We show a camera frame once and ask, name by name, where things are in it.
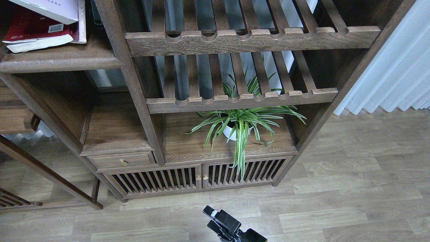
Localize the green spine book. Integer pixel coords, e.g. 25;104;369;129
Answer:
89;0;104;30

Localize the white plant pot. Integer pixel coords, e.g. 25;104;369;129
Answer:
223;122;253;144

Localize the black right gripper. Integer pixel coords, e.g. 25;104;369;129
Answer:
203;205;267;242

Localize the white lavender paperback book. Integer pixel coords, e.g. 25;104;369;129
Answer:
11;0;79;25

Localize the red paperback book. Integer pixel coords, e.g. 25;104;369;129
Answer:
3;6;77;53

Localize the dark maroon hardcover book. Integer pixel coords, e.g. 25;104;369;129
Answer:
71;0;87;44

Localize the white pleated curtain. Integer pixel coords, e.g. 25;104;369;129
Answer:
334;0;430;115

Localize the dark wooden bookshelf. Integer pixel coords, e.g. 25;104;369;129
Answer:
1;0;415;200

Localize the green spider plant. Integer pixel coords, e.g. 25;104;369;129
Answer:
182;69;307;182

